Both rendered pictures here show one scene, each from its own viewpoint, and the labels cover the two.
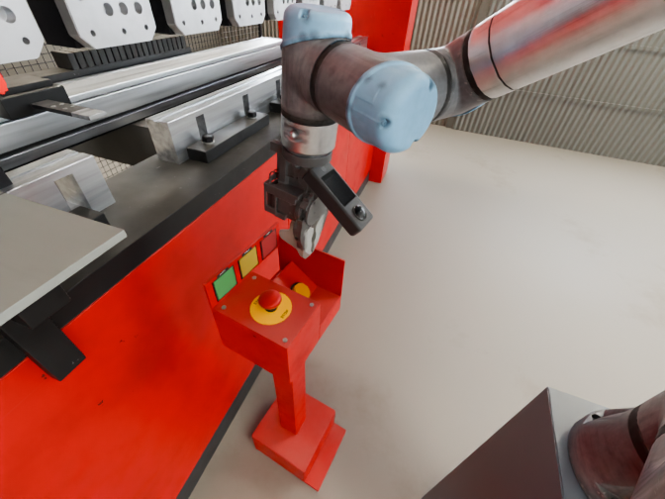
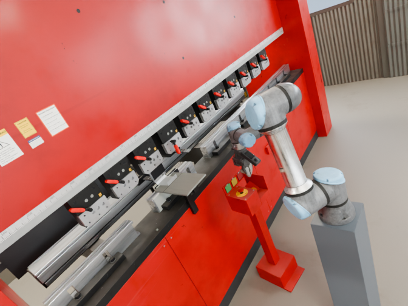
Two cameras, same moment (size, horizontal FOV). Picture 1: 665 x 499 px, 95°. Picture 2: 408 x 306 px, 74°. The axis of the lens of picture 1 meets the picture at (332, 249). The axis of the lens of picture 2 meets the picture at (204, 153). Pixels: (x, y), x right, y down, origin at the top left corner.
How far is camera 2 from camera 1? 1.12 m
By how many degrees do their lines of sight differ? 29
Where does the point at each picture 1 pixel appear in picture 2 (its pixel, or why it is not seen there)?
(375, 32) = (292, 59)
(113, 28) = (192, 130)
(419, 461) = not seen: hidden behind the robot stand
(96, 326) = (199, 203)
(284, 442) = (270, 268)
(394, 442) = not seen: hidden behind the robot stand
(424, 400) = not seen: hidden behind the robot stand
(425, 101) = (251, 138)
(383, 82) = (242, 138)
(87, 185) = (190, 169)
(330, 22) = (234, 127)
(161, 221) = (209, 175)
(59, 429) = (195, 230)
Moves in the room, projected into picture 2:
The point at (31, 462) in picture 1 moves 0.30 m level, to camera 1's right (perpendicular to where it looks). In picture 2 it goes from (191, 236) to (238, 234)
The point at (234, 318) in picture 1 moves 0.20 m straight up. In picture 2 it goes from (232, 197) to (220, 169)
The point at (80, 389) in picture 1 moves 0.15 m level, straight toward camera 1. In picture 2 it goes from (198, 220) to (214, 227)
